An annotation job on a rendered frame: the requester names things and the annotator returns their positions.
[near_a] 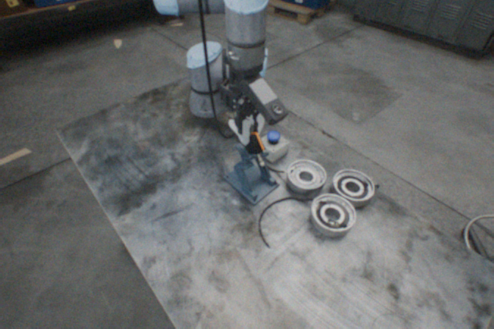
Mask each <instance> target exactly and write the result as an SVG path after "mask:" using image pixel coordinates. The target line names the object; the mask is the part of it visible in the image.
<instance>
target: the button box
mask: <svg viewBox="0 0 494 329"><path fill-rule="evenodd" d="M261 140H262V143H263V145H264V146H265V148H266V149H265V150H264V151H263V152H268V153H269V155H268V156H266V159H268V160H269V161H270V162H272V163H274V162H275V161H276V160H277V159H279V158H281V157H282V156H284V155H285V154H286V153H288V148H289V143H290V142H288V141H287V140H286V139H284V138H283V137H281V136H280V139H279V140H277V141H275V142H272V141H270V140H269V139H268V138H267V135H266V136H264V137H263V138H261Z"/></svg>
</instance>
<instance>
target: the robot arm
mask: <svg viewBox="0 0 494 329"><path fill-rule="evenodd" d="M202 3H203V11H204V15H226V38H227V48H222V47H221V44H219V43H216V42H207V53H208V60H209V67H210V78H211V84H212V94H213V99H214V104H215V111H216V115H217V116H219V115H222V114H223V113H225V112H226V111H227V110H230V111H231V112H233V111H236V113H235V116H234V120H229V125H230V127H231V128H232V129H233V130H234V131H235V133H236V134H237V135H238V137H239V138H240V141H241V142H242V144H244V145H247V144H248V143H249V142H250V140H249V135H250V133H249V128H250V126H251V123H252V124H253V127H254V132H257V133H259V134H260V132H261V130H262V127H263V125H264V122H265V121H266V122H267V123H268V125H269V126H274V125H275V124H277V123H279V122H281V121H282V120H284V119H285V118H286V117H287V115H288V113H289V112H288V110H287V109H286V107H285V106H284V104H283V103H282V102H281V101H280V100H279V98H278V97H277V96H276V94H275V93H274V91H272V89H271V88H270V86H269V85H268V84H267V82H266V81H265V80H264V76H265V70H266V65H267V57H268V50H267V49H266V48H265V46H266V27H267V12H268V0H202ZM154 4H155V7H156V8H157V10H158V11H159V12H160V13H162V14H166V15H199V9H198V0H154ZM187 66H188V70H189V74H190V83H191V89H192V90H191V94H190V100H189V106H190V111H191V112H192V113H193V114H194V115H197V116H199V117H202V118H213V117H214V115H213V111H212V104H211V100H210V92H209V87H208V81H207V71H206V65H205V59H204V47H203V43H199V44H197V45H195V46H193V47H192V48H191V49H190V50H189V51H188V53H187ZM254 132H253V133H254Z"/></svg>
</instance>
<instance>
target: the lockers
mask: <svg viewBox="0 0 494 329"><path fill-rule="evenodd" d="M351 13H352V14H354V17H353V21H356V22H358V23H361V24H364V25H367V26H372V27H374V28H377V29H380V30H383V31H386V32H390V33H393V34H395V35H400V36H402V37H406V38H409V39H411V40H416V41H418V42H421V43H425V44H427V45H430V46H434V47H437V48H441V49H444V50H446V51H450V52H453V53H455V54H460V55H462V56H465V57H469V58H471V59H476V60H480V59H481V58H482V57H483V56H484V55H485V54H486V53H487V52H489V51H490V50H491V49H492V48H493V46H494V0H354V5H353V8H352V11H351Z"/></svg>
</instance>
